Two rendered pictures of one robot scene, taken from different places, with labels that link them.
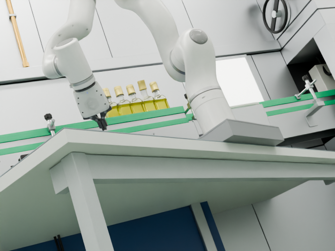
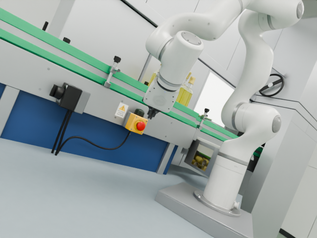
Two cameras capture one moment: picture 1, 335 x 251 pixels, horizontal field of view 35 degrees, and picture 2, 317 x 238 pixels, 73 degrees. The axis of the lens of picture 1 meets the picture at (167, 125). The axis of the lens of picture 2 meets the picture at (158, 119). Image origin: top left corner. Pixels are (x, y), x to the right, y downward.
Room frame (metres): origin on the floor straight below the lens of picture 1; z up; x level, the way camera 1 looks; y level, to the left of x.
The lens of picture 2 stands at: (0.94, 0.32, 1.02)
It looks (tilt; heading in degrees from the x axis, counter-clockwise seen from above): 0 degrees down; 350
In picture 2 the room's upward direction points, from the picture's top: 23 degrees clockwise
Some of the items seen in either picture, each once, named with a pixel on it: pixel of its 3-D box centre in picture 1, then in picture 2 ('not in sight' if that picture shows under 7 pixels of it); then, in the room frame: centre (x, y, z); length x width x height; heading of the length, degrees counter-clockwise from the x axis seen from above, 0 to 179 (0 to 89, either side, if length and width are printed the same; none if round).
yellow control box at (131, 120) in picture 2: not in sight; (135, 123); (1.88, 0.24, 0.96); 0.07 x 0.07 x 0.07; 27
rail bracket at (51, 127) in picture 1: (53, 127); (113, 72); (1.82, 0.40, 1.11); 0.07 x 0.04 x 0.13; 27
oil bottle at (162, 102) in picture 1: (164, 116); (181, 103); (2.22, 0.00, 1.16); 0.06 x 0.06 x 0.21; 27
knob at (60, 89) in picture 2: not in sight; (56, 91); (1.72, 0.54, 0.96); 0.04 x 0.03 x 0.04; 27
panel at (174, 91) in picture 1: (181, 94); (197, 89); (2.43, -0.12, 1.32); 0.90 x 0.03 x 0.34; 117
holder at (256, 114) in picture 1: (236, 139); (207, 157); (2.12, -0.25, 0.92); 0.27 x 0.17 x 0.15; 27
